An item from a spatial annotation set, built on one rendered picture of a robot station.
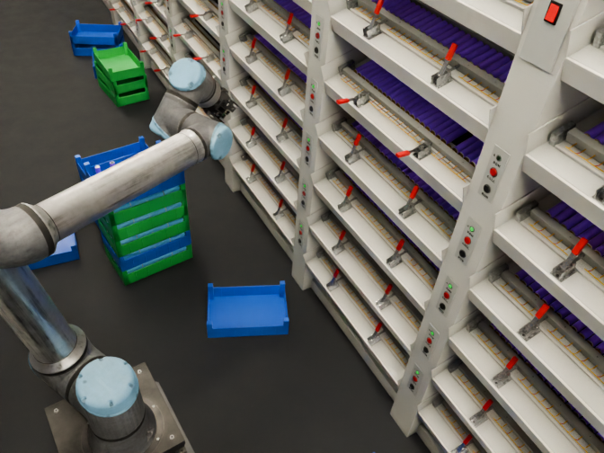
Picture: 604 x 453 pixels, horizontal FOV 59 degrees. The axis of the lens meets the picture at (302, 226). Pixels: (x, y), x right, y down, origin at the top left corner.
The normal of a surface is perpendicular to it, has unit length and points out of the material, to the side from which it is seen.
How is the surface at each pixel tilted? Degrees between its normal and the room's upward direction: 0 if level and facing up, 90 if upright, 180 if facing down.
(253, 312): 0
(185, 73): 40
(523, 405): 18
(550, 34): 90
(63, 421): 2
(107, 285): 0
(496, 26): 108
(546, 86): 90
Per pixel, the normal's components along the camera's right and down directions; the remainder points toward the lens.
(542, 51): -0.87, 0.29
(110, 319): 0.07, -0.74
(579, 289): -0.21, -0.61
